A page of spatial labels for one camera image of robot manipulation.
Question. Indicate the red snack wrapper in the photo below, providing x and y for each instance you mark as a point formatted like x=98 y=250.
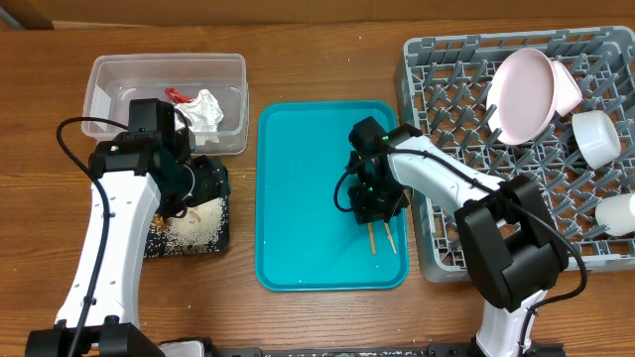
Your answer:
x=176 y=95

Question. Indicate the black plastic tray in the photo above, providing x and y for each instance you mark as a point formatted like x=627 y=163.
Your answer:
x=201 y=224

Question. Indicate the wooden chopstick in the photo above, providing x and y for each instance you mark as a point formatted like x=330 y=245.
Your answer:
x=390 y=237
x=371 y=238

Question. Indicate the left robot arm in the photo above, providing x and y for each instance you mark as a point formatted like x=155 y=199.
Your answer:
x=146 y=170

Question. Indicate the grey-white bowl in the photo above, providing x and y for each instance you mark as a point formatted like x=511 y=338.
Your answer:
x=596 y=138

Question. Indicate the teal serving tray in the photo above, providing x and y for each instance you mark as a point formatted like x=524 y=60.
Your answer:
x=302 y=242

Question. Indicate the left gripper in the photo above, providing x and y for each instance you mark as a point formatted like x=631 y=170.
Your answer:
x=213 y=180

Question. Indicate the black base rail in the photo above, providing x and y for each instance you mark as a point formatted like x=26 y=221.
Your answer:
x=322 y=352

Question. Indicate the pink bowl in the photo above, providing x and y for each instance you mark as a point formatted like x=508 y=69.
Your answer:
x=569 y=94

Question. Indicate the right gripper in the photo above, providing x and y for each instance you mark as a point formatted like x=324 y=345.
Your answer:
x=372 y=209

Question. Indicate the clear plastic bin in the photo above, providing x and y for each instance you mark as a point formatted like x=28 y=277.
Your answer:
x=116 y=80

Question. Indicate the white paper cup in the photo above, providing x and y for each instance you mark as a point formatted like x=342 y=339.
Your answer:
x=616 y=213

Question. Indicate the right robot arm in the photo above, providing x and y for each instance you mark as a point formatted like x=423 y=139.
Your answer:
x=511 y=249

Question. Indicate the white napkin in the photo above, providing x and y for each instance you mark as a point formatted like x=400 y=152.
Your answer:
x=203 y=114

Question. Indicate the spilled rice pile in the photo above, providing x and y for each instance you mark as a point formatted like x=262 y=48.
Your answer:
x=203 y=230

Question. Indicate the white round plate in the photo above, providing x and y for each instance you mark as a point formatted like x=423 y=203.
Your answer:
x=523 y=94

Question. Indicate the brown food scrap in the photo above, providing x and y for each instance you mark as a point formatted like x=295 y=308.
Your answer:
x=158 y=223

